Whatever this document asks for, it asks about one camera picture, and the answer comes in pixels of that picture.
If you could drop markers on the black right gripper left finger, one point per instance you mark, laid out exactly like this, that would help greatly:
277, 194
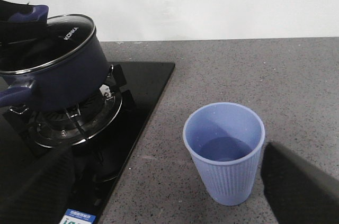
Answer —
39, 192

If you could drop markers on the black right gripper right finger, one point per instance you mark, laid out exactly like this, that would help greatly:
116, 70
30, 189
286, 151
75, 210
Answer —
296, 190

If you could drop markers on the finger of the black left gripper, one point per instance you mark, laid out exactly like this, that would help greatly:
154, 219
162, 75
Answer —
22, 22

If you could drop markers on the light blue ribbed cup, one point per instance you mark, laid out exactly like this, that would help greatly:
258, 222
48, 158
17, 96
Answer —
225, 141

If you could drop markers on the dark blue cooking pot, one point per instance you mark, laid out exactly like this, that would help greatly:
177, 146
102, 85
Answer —
62, 85

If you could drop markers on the black pot support grate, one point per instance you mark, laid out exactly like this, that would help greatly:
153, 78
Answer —
15, 121

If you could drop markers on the blue energy label sticker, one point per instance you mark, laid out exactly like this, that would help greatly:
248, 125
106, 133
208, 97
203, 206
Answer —
77, 217

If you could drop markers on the black gas burner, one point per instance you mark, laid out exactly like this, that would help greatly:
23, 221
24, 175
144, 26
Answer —
79, 123

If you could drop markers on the black glass gas stove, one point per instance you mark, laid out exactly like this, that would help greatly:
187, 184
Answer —
99, 162

